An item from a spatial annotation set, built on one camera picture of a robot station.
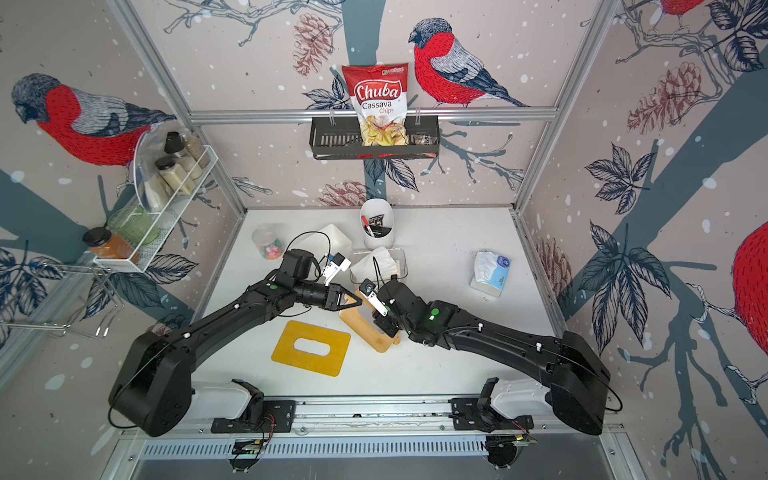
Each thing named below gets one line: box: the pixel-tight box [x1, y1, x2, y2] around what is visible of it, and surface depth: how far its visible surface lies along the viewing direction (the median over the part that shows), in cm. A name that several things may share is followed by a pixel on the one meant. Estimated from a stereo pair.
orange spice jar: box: [82, 227, 140, 264], surface depth 63 cm
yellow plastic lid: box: [271, 320, 351, 377], surface depth 87 cm
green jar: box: [107, 205, 161, 245], surface depth 70 cm
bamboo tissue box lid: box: [338, 290, 401, 353], surface depth 78 cm
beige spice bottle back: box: [164, 131, 203, 181], surface depth 83 cm
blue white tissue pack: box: [469, 249, 512, 298], surface depth 97 cm
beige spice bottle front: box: [155, 156, 196, 196], surface depth 78 cm
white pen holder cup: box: [360, 198, 395, 250], surface depth 103 cm
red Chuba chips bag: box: [341, 63, 409, 147], surface depth 83 cm
